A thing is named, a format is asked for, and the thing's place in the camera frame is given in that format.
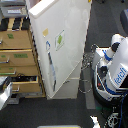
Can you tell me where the white fridge door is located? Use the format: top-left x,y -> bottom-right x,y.
29,0 -> 91,99

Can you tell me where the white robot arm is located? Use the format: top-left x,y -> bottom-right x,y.
0,76 -> 12,110

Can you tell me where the green android sticker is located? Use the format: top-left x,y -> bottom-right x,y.
55,30 -> 65,50

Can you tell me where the white refrigerator body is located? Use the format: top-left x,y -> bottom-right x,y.
51,0 -> 91,99

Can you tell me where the wooden drawer cabinet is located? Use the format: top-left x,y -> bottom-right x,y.
0,18 -> 45,97

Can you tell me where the white blue robot body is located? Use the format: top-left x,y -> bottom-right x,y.
92,34 -> 128,107

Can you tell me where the grey bin under cabinet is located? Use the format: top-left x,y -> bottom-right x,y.
8,94 -> 19,104

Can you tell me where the grey box on cabinet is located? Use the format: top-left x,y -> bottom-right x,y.
1,6 -> 27,17

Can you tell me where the grey cable on floor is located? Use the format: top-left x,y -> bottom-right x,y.
78,43 -> 100,94

